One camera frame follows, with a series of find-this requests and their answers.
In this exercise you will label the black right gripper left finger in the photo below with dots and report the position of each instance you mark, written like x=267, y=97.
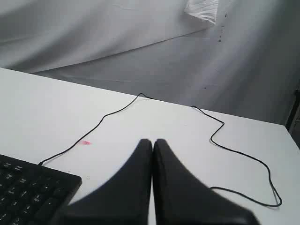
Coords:
x=122, y=200

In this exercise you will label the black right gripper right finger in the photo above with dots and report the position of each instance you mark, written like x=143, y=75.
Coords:
x=181, y=199

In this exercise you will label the black acer keyboard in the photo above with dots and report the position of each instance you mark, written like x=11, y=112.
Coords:
x=32, y=194

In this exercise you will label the small pink mark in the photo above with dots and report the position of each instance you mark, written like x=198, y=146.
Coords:
x=83, y=142

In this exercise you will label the white backdrop cloth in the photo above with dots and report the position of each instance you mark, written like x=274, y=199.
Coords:
x=240, y=57

